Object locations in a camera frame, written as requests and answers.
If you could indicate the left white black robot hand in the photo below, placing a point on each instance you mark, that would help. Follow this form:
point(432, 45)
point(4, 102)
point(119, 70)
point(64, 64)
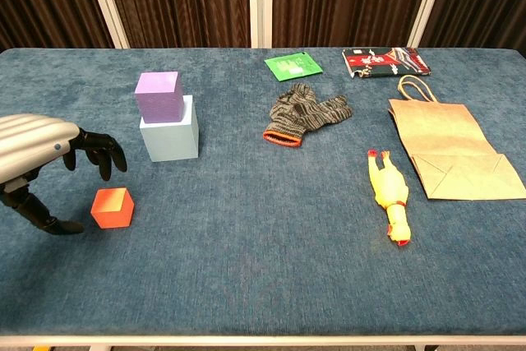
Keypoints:
point(29, 141)

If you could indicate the small orange cube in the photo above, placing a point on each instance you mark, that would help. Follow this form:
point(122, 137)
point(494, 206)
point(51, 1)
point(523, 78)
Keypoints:
point(112, 209)

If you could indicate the purple cube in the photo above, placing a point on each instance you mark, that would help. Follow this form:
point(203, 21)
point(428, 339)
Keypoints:
point(160, 98)

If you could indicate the large light blue cube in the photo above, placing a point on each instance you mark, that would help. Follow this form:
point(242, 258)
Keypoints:
point(170, 141)

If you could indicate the blue felt table cover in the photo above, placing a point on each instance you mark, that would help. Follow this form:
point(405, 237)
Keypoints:
point(246, 223)

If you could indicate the green foil packet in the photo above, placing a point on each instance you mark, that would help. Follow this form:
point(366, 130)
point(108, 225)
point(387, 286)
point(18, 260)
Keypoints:
point(292, 65)

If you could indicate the grey striped knit glove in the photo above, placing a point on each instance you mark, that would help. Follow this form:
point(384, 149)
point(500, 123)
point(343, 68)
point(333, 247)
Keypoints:
point(304, 114)

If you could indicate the dark printed snack packet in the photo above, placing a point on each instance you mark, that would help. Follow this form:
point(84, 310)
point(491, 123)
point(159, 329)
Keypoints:
point(382, 62)

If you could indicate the yellow rubber chicken toy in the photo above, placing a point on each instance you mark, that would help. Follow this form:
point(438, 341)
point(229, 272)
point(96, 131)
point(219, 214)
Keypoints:
point(388, 186)

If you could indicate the brown paper bag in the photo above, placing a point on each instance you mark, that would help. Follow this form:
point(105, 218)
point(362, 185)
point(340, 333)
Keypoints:
point(448, 141)

